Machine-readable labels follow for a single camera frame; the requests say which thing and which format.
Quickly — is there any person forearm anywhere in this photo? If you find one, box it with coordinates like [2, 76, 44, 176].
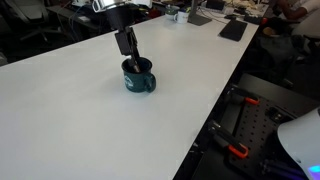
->
[276, 0, 320, 20]

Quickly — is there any dark green mug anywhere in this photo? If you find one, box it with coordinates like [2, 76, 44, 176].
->
[121, 56, 157, 94]

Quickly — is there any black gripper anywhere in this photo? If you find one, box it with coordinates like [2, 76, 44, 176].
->
[105, 6, 141, 73]

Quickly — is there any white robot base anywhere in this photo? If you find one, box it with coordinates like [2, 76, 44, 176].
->
[277, 107, 320, 180]

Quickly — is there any red object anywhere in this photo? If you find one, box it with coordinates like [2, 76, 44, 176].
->
[148, 8, 163, 19]

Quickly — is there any dark office chair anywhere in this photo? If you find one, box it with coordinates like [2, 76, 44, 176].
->
[258, 16, 320, 88]

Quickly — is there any black box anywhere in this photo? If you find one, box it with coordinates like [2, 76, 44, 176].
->
[205, 0, 226, 11]

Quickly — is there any blue cable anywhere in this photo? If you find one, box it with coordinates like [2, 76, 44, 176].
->
[68, 4, 86, 34]

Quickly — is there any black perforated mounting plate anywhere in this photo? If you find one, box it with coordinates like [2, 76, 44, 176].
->
[229, 94, 303, 179]

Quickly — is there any black flat pad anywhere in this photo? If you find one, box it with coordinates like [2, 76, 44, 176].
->
[218, 19, 249, 42]

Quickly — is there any black connector block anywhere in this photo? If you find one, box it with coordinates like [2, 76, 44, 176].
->
[266, 105, 296, 125]

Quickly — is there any green and white mug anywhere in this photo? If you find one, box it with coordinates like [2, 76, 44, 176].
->
[164, 4, 180, 21]

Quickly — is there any black orange clamp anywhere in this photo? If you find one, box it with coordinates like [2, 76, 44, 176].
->
[208, 120, 250, 160]
[224, 87, 260, 106]

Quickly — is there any grey monitor stand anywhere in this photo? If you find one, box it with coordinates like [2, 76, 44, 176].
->
[187, 0, 213, 27]

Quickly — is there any grey office chair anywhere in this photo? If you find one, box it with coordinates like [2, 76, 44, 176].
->
[4, 0, 51, 43]

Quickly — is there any black case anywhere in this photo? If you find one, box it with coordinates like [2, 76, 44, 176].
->
[243, 13, 265, 26]

